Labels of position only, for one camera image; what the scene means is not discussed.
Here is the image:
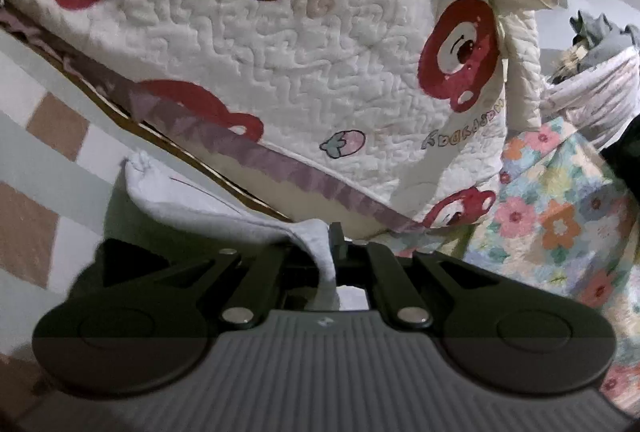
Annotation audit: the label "floral quilted blanket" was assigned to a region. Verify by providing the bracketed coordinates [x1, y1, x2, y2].
[381, 118, 639, 415]

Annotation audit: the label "black knitted garment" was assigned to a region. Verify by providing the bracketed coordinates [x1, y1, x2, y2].
[66, 238, 218, 299]

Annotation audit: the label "white hooded sweatshirt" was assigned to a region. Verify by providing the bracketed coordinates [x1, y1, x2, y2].
[124, 150, 369, 312]

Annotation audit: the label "white quilted bear blanket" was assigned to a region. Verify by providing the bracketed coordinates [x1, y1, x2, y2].
[1, 0, 555, 232]

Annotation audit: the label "checkered brown white blanket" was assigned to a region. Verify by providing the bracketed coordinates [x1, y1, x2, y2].
[1, 33, 269, 418]

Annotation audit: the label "grey clothes in basket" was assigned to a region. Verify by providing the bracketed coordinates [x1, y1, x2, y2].
[551, 10, 639, 84]

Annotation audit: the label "white laundry basket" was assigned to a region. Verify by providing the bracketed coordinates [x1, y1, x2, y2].
[540, 46, 639, 150]

